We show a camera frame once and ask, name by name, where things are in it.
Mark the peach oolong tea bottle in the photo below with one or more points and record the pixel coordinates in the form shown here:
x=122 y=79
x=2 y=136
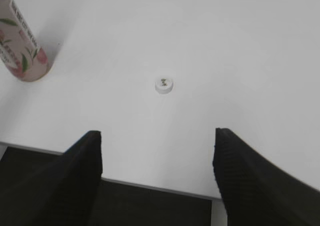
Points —
x=21 y=54

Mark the white bottle cap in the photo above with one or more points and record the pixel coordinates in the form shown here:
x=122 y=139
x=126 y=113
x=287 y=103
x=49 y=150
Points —
x=164 y=85

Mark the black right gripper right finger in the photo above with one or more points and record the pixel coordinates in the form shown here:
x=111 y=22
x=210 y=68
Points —
x=255 y=192

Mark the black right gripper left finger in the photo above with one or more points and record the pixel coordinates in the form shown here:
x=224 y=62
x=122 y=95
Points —
x=62 y=193

